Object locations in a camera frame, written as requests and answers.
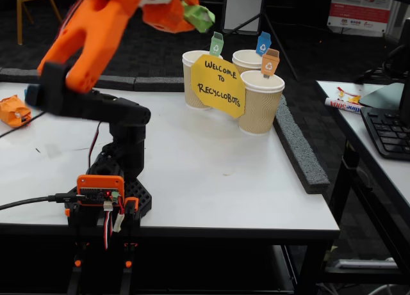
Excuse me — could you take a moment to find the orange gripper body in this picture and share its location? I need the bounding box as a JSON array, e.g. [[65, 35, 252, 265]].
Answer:
[[142, 2, 168, 30]]

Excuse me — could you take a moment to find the green paper wad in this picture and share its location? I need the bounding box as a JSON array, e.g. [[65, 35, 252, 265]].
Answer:
[[181, 3, 216, 33]]

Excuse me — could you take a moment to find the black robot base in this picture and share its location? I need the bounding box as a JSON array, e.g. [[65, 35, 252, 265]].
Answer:
[[63, 176, 153, 219]]

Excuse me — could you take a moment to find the green recycling bin label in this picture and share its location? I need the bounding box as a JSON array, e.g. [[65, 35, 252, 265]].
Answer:
[[209, 31, 224, 57]]

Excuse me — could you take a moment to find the white standing panel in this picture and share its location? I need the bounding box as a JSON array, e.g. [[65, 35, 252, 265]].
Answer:
[[221, 0, 265, 35]]

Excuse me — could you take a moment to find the short grey foam strip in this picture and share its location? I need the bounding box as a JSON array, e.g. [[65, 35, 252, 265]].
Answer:
[[134, 76, 186, 93]]

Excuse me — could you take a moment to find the paper cup with green label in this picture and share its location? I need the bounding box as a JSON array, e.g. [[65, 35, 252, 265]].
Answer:
[[182, 50, 224, 111]]

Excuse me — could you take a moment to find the paper cup with blue label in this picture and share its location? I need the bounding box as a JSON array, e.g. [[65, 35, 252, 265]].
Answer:
[[232, 49, 267, 75]]

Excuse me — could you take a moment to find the yellow welcome paper sign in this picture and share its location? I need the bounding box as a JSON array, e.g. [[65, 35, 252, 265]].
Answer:
[[190, 53, 247, 119]]

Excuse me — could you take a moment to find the blue recycling bin label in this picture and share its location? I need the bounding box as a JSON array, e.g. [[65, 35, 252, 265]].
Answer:
[[255, 31, 272, 57]]

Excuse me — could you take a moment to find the black tripod stand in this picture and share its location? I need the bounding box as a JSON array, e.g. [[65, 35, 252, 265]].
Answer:
[[202, 0, 299, 82]]

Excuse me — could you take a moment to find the orange recycling bin label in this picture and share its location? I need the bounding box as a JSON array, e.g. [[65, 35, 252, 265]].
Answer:
[[260, 48, 281, 80]]

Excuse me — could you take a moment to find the paper cup with orange label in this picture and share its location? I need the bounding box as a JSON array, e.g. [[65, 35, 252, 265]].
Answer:
[[238, 70, 286, 136]]

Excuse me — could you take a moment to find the red white poster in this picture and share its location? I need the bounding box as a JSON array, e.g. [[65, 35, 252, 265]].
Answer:
[[327, 0, 393, 38]]

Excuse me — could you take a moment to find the orange crumpled paper wad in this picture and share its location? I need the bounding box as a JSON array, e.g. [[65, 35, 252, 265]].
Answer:
[[0, 95, 33, 129]]

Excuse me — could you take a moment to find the black table clamp orange knob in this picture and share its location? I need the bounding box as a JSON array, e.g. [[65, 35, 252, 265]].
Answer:
[[120, 197, 142, 295], [65, 208, 85, 295]]

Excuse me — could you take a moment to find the orange controller board housing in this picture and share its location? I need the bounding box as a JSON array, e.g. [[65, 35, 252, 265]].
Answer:
[[76, 174, 125, 208]]

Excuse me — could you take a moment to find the red yellow candy wrapper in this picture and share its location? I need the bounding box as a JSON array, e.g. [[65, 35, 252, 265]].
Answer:
[[335, 86, 362, 104]]

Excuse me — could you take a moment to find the white power connector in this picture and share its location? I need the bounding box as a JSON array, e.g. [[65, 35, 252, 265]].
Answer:
[[112, 211, 125, 234]]

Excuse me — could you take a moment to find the black keyboard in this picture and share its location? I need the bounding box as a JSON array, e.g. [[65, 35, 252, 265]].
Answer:
[[360, 106, 410, 161]]

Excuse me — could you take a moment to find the white power strip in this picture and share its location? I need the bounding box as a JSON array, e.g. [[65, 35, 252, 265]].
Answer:
[[331, 257, 398, 270]]

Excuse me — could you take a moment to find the black camera cable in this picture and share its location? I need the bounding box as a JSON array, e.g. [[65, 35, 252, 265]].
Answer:
[[0, 111, 45, 138]]

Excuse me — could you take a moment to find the black USB cable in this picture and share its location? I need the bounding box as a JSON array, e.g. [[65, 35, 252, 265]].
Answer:
[[0, 194, 86, 212]]

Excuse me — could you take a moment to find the white table black frame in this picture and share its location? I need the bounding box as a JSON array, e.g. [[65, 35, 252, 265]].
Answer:
[[315, 79, 410, 276]]

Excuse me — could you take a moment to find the black cable bundle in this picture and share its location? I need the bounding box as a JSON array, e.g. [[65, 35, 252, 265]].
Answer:
[[354, 44, 406, 84]]

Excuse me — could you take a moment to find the red white black wire bundle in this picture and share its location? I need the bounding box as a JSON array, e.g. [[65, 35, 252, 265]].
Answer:
[[102, 201, 115, 251]]

